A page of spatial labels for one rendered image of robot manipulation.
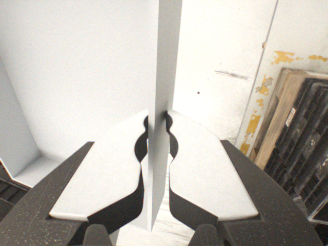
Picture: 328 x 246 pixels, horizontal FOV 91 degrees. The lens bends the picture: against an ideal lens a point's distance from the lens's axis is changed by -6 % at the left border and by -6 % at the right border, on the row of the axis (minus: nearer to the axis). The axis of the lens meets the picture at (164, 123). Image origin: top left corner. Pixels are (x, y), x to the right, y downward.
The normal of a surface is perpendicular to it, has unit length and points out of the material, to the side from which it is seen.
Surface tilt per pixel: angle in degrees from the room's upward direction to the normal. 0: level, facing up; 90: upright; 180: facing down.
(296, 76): 1
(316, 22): 0
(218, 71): 0
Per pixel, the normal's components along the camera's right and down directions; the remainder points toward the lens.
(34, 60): -0.29, 0.50
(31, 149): 0.96, 0.20
